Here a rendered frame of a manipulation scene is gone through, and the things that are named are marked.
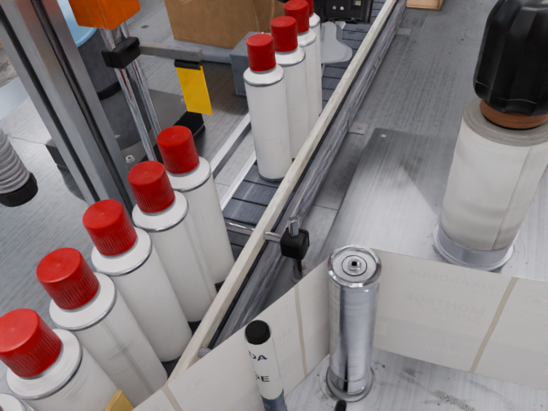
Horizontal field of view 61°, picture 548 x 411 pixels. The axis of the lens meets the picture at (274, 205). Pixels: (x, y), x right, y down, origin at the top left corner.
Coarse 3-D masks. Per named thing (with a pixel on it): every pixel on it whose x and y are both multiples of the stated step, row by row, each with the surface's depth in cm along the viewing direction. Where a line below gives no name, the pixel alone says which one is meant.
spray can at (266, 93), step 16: (256, 48) 54; (272, 48) 55; (256, 64) 55; (272, 64) 56; (256, 80) 56; (272, 80) 56; (256, 96) 57; (272, 96) 57; (256, 112) 59; (272, 112) 59; (256, 128) 61; (272, 128) 60; (288, 128) 63; (256, 144) 64; (272, 144) 62; (288, 144) 64; (272, 160) 64; (288, 160) 66; (272, 176) 66
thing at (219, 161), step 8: (248, 120) 64; (240, 128) 63; (248, 128) 64; (232, 136) 62; (240, 136) 62; (224, 144) 61; (232, 144) 61; (224, 152) 60; (232, 152) 61; (216, 160) 59; (224, 160) 60; (216, 168) 58; (216, 176) 59
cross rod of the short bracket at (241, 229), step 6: (228, 222) 58; (228, 228) 58; (234, 228) 57; (240, 228) 57; (246, 228) 57; (252, 228) 57; (246, 234) 57; (264, 234) 56; (270, 234) 56; (276, 234) 56; (264, 240) 56; (270, 240) 56; (276, 240) 56
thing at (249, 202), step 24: (384, 0) 108; (360, 24) 100; (384, 24) 99; (336, 72) 87; (240, 192) 66; (264, 192) 66; (240, 216) 63; (240, 240) 60; (216, 288) 55; (240, 288) 55; (216, 336) 50
